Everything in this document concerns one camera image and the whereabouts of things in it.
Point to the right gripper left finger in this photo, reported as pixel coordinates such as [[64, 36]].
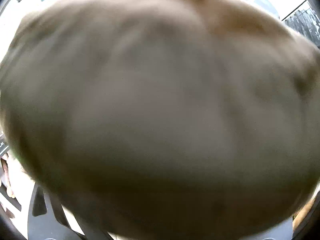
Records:
[[47, 220]]

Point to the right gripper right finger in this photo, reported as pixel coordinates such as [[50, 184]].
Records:
[[282, 231]]

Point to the beige puffer jacket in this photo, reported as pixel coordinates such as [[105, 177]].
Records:
[[165, 119]]

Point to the black wire rack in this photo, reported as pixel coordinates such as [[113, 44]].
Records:
[[305, 21]]

